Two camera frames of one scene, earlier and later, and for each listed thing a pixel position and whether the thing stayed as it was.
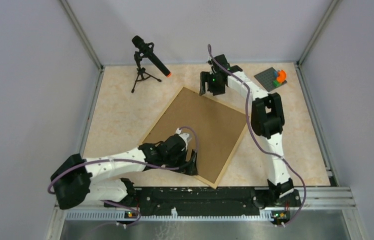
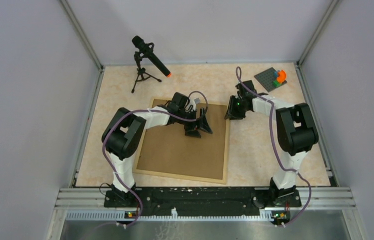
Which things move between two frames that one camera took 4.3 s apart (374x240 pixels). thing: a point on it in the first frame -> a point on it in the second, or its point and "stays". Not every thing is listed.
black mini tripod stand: [142, 74] stays
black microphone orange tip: [146, 49] stays
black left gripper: [192, 169] -> [202, 124]
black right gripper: [206, 77] -> [231, 114]
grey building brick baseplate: [266, 78] stays
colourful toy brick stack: [280, 76] stays
